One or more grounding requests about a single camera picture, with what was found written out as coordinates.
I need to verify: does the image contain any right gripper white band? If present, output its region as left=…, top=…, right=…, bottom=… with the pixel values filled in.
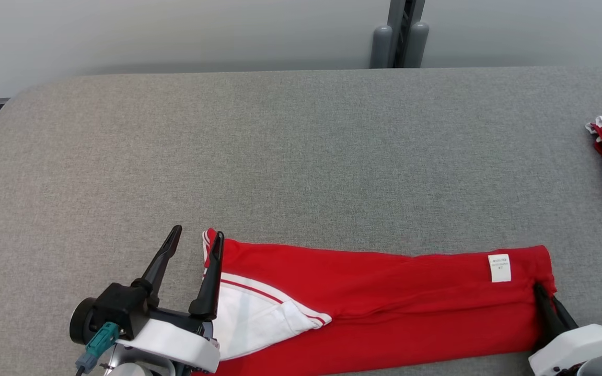
left=528, top=283, right=602, bottom=376

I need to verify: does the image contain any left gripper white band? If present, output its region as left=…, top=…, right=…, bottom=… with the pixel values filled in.
left=118, top=225, right=225, bottom=373

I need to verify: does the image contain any red Bulls 23 jersey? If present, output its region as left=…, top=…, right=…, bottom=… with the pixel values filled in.
left=191, top=228, right=558, bottom=376

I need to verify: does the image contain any left camera cable teal plug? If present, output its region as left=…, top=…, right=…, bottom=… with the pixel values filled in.
left=74, top=321, right=122, bottom=376

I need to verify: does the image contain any grey cylinder post foot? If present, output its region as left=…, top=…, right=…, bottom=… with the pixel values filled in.
left=369, top=25, right=395, bottom=69
left=403, top=22, right=430, bottom=68

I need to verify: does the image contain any grey partition post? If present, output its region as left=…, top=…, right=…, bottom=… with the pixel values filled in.
left=387, top=0, right=427, bottom=68

